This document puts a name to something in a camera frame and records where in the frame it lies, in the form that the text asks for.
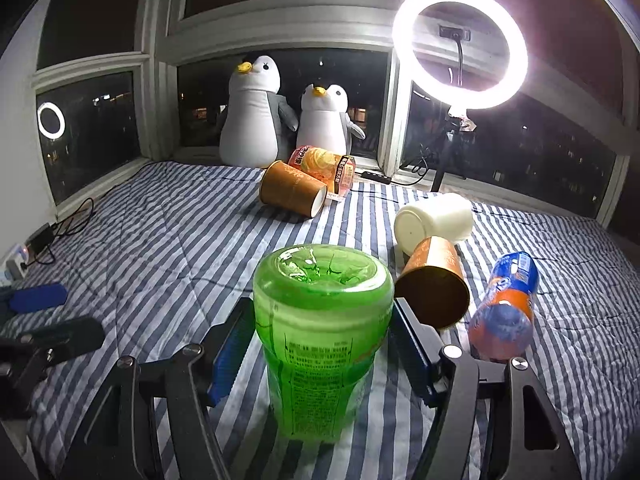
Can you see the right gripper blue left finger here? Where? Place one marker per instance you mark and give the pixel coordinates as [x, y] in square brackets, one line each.
[117, 439]

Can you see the small white penguin plush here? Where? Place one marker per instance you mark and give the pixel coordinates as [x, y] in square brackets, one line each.
[324, 121]

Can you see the brown paper cup far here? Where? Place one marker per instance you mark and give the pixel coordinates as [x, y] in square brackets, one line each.
[287, 187]

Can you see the black power strip on sill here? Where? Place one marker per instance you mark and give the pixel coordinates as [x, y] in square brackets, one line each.
[372, 176]

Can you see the bright ring light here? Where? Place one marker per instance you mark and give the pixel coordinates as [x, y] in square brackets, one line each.
[461, 99]

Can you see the large white penguin plush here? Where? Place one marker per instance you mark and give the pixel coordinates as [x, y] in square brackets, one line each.
[258, 125]

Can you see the black power adapter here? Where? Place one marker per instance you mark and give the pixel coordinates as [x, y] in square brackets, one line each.
[41, 239]

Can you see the brown paper cup near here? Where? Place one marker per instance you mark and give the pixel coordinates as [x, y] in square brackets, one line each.
[433, 285]

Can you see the brown paper cup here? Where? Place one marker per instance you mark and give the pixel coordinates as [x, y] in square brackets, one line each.
[287, 187]
[433, 285]

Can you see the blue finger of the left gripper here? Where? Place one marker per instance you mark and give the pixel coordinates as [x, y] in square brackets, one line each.
[66, 340]
[32, 299]

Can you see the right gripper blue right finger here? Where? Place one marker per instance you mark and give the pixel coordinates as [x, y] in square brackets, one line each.
[525, 437]

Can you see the white window frame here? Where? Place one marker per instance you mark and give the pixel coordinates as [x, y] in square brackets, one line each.
[165, 39]

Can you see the white power strip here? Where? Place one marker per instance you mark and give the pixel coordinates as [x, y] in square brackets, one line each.
[13, 267]

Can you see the white plastic cup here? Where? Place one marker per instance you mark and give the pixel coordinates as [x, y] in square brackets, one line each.
[445, 215]

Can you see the black ring light tripod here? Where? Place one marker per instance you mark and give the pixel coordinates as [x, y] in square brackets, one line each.
[453, 126]

